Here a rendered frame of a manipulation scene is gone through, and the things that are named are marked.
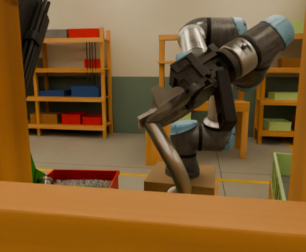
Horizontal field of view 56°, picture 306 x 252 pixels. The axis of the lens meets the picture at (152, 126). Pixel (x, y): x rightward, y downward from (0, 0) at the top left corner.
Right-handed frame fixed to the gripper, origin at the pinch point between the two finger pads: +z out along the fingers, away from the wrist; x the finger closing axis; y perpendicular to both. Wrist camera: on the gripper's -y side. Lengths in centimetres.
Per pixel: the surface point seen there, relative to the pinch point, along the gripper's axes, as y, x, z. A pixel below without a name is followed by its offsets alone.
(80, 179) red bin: 26, -83, 26
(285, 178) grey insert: -30, -94, -57
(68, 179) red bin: 28, -82, 30
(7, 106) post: 2.7, 23.6, 16.8
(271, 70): 97, -401, -321
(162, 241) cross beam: -17.3, 30.4, 11.2
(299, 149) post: -18.3, 24.3, -4.3
